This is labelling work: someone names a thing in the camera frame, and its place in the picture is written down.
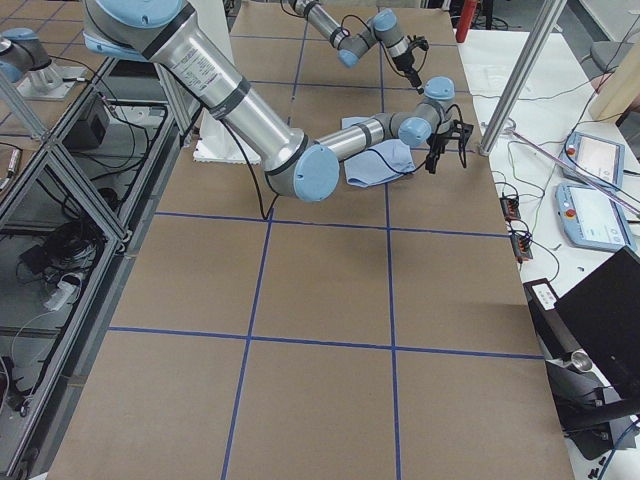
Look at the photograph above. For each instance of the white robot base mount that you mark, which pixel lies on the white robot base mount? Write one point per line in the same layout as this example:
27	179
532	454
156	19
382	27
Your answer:
215	144

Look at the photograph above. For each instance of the red fire extinguisher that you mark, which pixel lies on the red fire extinguisher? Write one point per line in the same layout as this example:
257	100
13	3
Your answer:
465	20

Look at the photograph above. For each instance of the aluminium frame rack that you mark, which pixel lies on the aluminium frame rack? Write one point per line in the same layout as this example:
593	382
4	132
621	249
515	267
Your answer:
75	205

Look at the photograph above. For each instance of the teach pendant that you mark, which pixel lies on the teach pendant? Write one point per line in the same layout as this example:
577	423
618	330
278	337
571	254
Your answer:
591	220
602	158

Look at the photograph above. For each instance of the aluminium frame post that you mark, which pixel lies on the aluminium frame post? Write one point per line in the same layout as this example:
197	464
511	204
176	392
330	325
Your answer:
533	46

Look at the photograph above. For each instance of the light blue t-shirt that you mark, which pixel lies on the light blue t-shirt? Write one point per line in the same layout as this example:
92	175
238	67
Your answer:
379	164

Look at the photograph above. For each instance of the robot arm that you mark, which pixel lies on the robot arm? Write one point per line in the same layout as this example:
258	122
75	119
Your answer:
350	30
167	33

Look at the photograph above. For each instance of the far teach pendant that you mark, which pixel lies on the far teach pendant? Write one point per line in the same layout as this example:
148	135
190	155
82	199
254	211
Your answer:
602	158

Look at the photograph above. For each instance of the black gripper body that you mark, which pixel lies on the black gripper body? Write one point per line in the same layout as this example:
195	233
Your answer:
406	63
437	143

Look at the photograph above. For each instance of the near teach pendant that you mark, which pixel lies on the near teach pendant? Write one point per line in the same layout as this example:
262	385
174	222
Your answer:
591	220

